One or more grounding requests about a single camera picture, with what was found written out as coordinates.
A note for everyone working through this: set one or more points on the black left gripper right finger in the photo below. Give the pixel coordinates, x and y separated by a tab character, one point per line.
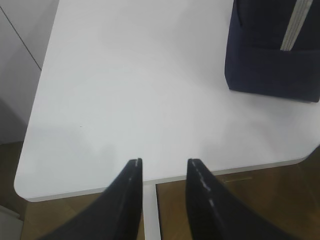
264	204

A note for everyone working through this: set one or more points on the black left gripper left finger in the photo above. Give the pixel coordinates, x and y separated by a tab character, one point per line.
114	215

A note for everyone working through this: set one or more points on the navy blue lunch bag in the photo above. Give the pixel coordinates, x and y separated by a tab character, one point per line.
273	49

